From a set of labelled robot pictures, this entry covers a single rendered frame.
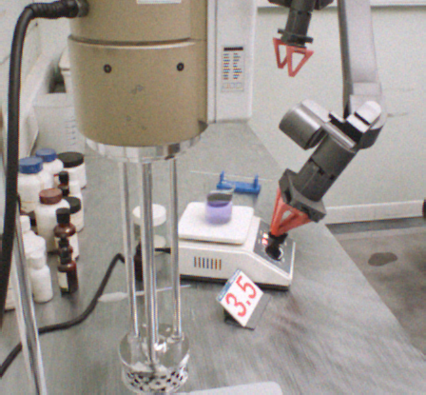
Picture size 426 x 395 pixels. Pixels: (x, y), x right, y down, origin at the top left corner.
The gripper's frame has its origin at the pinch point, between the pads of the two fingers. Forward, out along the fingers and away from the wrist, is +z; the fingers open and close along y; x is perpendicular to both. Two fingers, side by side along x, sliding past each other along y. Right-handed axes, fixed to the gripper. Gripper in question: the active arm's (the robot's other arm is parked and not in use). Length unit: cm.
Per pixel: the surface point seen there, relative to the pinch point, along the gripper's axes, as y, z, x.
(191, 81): 41, -30, -32
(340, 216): -144, 56, 95
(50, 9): 44, -30, -42
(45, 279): 11.5, 19.2, -32.0
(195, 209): -3.4, 5.3, -13.2
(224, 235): 5.8, 2.0, -9.5
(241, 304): 15.3, 6.0, -4.6
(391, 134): -153, 10, 93
